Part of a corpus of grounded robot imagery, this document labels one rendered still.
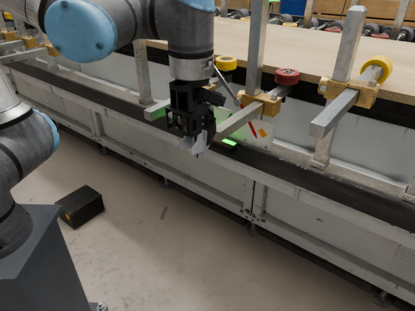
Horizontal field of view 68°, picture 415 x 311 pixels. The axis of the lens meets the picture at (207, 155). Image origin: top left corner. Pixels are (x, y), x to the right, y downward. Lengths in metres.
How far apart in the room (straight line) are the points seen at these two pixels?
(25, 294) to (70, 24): 0.70
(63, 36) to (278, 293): 1.29
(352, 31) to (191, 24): 0.40
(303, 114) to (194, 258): 0.86
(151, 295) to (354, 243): 0.89
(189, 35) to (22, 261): 0.68
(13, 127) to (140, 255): 0.93
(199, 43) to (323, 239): 1.11
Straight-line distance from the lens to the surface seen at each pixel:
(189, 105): 0.64
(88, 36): 0.50
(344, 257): 1.48
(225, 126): 0.80
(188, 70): 0.60
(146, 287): 1.50
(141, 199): 1.91
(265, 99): 0.96
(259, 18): 0.91
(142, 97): 1.34
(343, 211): 1.07
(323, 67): 1.20
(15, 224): 0.95
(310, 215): 1.44
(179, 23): 0.59
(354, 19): 0.82
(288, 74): 1.07
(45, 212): 1.03
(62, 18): 0.51
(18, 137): 0.94
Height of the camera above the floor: 1.24
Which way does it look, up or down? 34 degrees down
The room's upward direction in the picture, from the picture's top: straight up
